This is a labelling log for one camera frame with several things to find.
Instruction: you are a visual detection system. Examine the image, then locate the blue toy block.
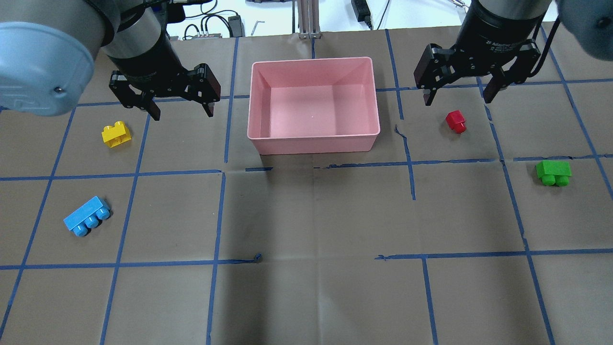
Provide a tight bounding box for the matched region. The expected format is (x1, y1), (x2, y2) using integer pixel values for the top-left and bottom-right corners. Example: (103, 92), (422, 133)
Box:
(63, 196), (111, 237)

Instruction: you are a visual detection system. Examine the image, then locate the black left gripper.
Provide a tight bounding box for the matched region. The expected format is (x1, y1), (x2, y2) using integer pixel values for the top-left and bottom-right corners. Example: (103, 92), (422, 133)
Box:
(109, 46), (221, 121)

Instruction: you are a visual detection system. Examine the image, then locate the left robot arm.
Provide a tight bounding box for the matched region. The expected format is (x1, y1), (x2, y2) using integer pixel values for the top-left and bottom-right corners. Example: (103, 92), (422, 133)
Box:
(0, 0), (221, 121)

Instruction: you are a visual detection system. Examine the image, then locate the aluminium frame post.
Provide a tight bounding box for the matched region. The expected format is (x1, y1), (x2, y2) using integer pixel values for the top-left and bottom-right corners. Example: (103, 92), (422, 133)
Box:
(293, 0), (321, 39)

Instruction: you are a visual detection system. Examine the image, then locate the red toy block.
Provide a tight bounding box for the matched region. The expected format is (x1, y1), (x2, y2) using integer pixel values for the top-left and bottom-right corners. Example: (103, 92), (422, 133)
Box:
(446, 110), (467, 134)

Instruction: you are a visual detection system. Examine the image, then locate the black power adapter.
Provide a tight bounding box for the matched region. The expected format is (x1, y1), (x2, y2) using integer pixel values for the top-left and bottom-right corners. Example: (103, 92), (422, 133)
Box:
(227, 15), (245, 37)

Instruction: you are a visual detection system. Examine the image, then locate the yellow toy block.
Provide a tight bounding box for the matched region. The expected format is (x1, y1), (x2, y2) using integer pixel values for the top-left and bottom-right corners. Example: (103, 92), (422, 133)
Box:
(101, 121), (132, 148)

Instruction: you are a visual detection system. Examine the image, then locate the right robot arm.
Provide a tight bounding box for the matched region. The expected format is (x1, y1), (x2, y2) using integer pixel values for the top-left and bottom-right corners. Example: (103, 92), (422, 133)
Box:
(414, 0), (613, 106)

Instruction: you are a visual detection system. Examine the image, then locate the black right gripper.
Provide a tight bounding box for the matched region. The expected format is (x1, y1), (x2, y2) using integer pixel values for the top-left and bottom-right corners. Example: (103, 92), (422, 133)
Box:
(414, 19), (541, 106)

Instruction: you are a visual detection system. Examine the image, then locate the pink plastic box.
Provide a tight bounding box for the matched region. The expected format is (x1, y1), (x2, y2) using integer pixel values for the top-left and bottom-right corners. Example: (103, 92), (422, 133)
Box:
(247, 57), (381, 155)

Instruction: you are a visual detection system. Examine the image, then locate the green toy block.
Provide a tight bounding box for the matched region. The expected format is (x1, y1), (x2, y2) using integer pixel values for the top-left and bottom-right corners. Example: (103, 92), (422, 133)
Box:
(535, 160), (573, 186)

